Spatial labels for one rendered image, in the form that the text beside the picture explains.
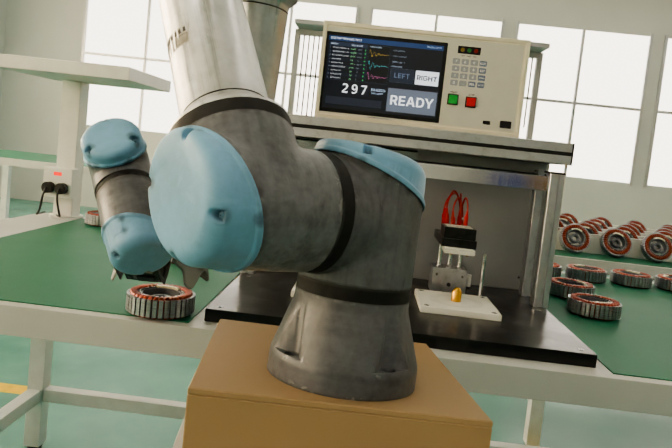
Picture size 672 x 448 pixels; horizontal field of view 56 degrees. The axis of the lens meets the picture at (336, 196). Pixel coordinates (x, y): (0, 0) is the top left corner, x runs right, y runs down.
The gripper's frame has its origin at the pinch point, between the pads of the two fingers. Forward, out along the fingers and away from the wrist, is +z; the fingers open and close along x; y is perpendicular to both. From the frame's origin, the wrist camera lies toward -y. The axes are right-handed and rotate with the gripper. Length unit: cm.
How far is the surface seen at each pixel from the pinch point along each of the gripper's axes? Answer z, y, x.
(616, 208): 494, -437, 330
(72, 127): 49, -75, -59
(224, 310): 1.6, 5.1, 11.1
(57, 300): 3.6, 5.7, -17.5
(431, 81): -3, -51, 44
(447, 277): 24, -20, 52
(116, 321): 0.3, 9.8, -5.3
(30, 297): 3.4, 5.7, -22.1
